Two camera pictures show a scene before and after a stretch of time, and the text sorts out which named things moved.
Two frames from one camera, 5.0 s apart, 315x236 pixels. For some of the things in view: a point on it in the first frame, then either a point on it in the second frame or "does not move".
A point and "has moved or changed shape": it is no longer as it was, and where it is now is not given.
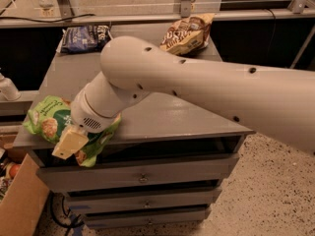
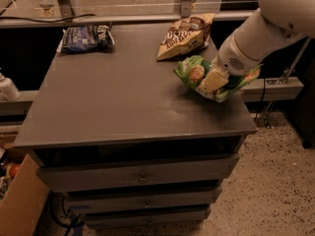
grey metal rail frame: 300,5 does not move
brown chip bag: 186,34 does not move
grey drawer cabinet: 163,164 does not move
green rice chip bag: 47,119 has moved or changed shape
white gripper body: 86,116 → 230,61
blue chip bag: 84,38 does not move
